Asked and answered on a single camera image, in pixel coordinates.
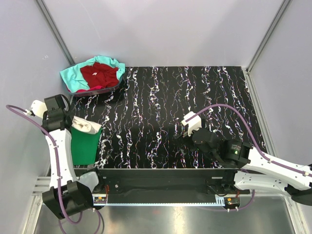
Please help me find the dark laundry basket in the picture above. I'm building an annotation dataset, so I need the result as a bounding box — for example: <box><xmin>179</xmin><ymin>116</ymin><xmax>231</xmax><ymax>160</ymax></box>
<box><xmin>62</xmin><ymin>74</ymin><xmax>124</xmax><ymax>98</ymax></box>

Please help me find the folded green t-shirt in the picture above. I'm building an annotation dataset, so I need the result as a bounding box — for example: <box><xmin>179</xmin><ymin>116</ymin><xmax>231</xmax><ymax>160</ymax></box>
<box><xmin>71</xmin><ymin>127</ymin><xmax>102</xmax><ymax>166</ymax></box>

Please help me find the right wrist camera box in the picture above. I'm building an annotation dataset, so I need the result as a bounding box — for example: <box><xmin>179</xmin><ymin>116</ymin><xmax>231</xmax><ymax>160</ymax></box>
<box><xmin>181</xmin><ymin>111</ymin><xmax>202</xmax><ymax>137</ymax></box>

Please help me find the pink garment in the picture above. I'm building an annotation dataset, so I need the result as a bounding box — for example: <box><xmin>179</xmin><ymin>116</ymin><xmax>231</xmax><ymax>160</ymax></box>
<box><xmin>76</xmin><ymin>86</ymin><xmax>103</xmax><ymax>93</ymax></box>

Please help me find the black marble table mat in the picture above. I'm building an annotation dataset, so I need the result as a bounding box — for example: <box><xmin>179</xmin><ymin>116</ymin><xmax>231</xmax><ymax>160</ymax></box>
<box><xmin>72</xmin><ymin>66</ymin><xmax>266</xmax><ymax>169</ymax></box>

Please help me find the teal t-shirt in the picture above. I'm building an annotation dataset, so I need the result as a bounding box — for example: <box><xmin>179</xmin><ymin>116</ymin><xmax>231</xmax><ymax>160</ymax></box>
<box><xmin>60</xmin><ymin>56</ymin><xmax>125</xmax><ymax>93</ymax></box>

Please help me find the white printed t-shirt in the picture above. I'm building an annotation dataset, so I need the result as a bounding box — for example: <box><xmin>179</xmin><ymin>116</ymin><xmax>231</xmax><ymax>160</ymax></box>
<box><xmin>72</xmin><ymin>116</ymin><xmax>101</xmax><ymax>135</ymax></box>

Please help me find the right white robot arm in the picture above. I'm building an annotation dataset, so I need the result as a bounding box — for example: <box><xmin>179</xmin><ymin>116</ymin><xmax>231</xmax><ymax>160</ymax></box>
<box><xmin>178</xmin><ymin>128</ymin><xmax>312</xmax><ymax>206</ymax></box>

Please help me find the aluminium frame rail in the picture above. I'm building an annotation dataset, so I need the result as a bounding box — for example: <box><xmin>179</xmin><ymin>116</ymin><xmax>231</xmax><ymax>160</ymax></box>
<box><xmin>32</xmin><ymin>176</ymin><xmax>51</xmax><ymax>196</ymax></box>

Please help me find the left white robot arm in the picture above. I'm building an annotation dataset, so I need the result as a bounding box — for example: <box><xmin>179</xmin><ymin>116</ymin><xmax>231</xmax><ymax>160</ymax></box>
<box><xmin>41</xmin><ymin>95</ymin><xmax>105</xmax><ymax>220</ymax></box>

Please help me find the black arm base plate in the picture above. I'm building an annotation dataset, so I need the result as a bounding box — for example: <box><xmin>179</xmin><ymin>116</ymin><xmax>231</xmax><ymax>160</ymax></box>
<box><xmin>99</xmin><ymin>169</ymin><xmax>250</xmax><ymax>206</ymax></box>

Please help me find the red t-shirt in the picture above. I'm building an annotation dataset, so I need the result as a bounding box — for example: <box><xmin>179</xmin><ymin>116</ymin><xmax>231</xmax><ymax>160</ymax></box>
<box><xmin>80</xmin><ymin>62</ymin><xmax>119</xmax><ymax>89</ymax></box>

